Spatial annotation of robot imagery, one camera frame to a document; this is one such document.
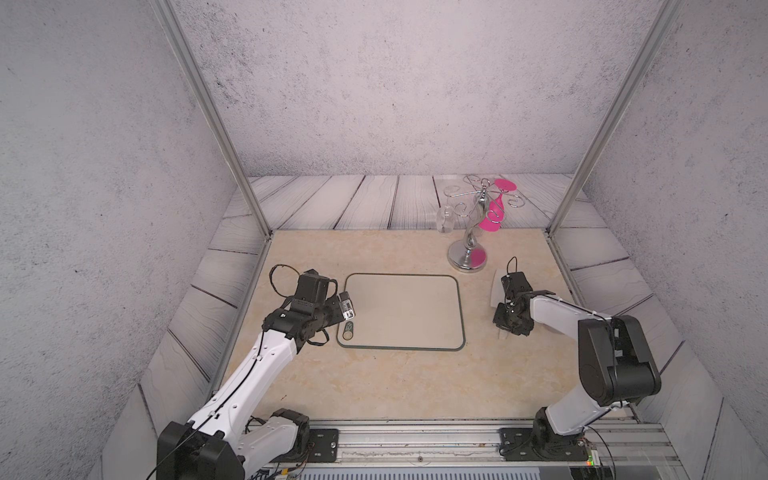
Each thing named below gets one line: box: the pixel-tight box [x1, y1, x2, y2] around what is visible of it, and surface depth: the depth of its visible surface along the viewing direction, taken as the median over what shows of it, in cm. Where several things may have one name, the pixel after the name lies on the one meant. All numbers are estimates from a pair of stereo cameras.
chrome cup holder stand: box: [444, 178, 525, 273], surface depth 107 cm
